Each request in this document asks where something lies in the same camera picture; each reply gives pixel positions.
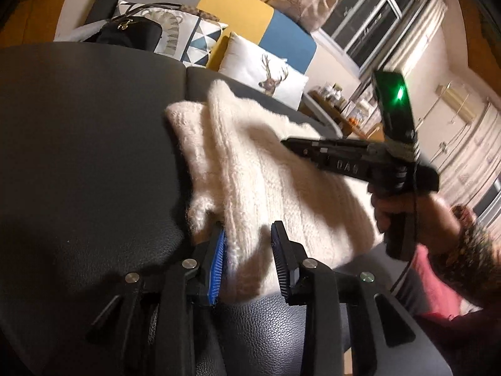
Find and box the white knit sweater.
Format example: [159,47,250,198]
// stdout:
[164,79,386,306]

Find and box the pink bedspread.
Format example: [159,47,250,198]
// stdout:
[411,245,470,322]

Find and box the white pleated curtain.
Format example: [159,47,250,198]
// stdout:
[376,0,449,83]

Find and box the white deer print pillow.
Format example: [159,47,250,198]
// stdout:
[218,31,310,111]

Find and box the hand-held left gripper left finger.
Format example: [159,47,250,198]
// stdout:
[84,221,228,376]

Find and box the white framed window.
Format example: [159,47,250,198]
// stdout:
[319,0,419,75]

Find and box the black handbag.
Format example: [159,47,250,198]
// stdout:
[95,16,164,52]

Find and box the person's right forearm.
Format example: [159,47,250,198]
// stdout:
[426,204,501,310]

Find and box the orange wooden wardrobe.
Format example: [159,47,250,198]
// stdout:
[8,0,75,48]

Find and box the person's right hand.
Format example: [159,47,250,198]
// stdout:
[368,186,462,252]

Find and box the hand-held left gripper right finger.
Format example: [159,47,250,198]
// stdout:
[271,220,455,376]

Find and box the wooden desk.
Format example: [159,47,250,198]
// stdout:
[309,90,386,142]

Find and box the grey yellow blue sofa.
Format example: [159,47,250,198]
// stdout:
[53,0,345,134]

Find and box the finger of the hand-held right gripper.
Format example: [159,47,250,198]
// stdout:
[280,137,325,163]

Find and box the triangle pattern pillow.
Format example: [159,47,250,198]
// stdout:
[116,0,229,68]

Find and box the wall air conditioner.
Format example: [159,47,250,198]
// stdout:
[436,84,482,124]

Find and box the cluster of boxes and jars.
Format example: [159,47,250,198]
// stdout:
[319,82,376,126]

